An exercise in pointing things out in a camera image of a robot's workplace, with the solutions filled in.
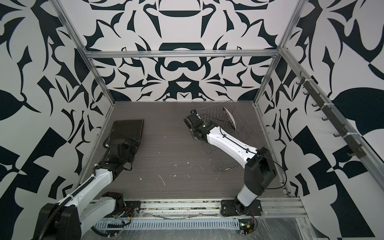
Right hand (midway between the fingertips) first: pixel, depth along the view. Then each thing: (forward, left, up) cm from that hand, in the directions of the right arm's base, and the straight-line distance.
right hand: (201, 128), depth 84 cm
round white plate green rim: (+9, -18, -2) cm, 20 cm away
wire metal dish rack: (-10, -13, -19) cm, 25 cm away
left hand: (-4, +36, -5) cm, 36 cm away
